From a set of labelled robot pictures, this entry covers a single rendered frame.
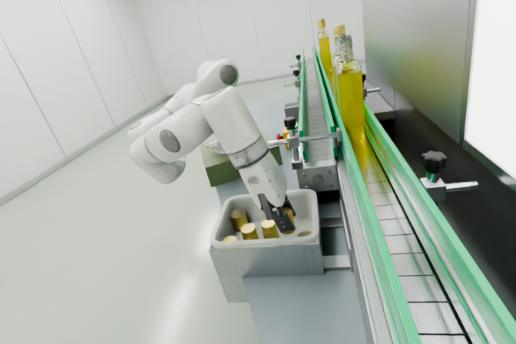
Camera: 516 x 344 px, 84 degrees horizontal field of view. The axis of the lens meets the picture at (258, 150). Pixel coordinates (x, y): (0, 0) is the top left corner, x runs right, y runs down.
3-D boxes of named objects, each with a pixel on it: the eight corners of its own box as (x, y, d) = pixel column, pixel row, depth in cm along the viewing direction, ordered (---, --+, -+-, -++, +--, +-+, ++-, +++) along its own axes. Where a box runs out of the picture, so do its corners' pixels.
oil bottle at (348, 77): (366, 143, 74) (361, 58, 65) (344, 145, 75) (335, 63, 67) (362, 134, 79) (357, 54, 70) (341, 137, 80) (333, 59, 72)
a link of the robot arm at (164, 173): (176, 100, 74) (216, 139, 80) (144, 125, 89) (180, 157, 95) (136, 143, 64) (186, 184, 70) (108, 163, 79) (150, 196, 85)
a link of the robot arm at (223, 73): (159, 104, 93) (173, 108, 80) (208, 54, 98) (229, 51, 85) (180, 124, 98) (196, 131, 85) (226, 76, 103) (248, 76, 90)
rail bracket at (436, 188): (478, 239, 41) (489, 156, 35) (425, 243, 42) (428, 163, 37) (464, 221, 44) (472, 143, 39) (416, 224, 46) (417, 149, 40)
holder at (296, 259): (353, 273, 55) (350, 242, 51) (218, 278, 61) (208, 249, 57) (342, 216, 70) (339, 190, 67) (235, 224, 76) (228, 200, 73)
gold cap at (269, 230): (262, 243, 64) (259, 228, 62) (265, 233, 67) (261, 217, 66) (278, 243, 63) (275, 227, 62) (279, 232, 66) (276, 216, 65)
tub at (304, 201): (325, 273, 55) (319, 239, 52) (216, 277, 60) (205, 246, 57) (320, 216, 71) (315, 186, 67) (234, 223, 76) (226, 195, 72)
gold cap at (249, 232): (243, 249, 64) (239, 233, 62) (246, 238, 67) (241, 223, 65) (259, 248, 63) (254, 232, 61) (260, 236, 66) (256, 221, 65)
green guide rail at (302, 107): (307, 160, 71) (302, 130, 68) (303, 160, 71) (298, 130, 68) (305, 58, 227) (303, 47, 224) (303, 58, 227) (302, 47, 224)
